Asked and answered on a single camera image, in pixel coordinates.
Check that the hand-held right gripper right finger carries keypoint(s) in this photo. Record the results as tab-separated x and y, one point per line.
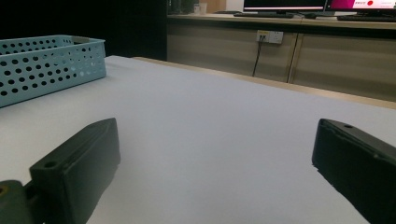
358	168

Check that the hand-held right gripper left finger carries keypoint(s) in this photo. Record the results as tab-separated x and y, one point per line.
77	168

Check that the blue perforated plastic basket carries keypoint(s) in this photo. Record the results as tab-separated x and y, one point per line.
46	84

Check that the beige wooden cabinet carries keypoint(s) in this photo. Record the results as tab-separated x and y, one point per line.
342	62

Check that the black keyboard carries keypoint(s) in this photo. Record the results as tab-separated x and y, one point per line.
264	14
367	18

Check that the black curtain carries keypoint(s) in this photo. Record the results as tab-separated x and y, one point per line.
93	18

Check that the computer monitor with pink screen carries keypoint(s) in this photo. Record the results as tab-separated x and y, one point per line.
358	3

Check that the dark computer monitor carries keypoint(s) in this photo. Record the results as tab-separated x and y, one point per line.
280	3

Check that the white paper cup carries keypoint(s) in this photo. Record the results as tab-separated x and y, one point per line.
203	8

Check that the white wall socket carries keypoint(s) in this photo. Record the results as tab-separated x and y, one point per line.
274	37

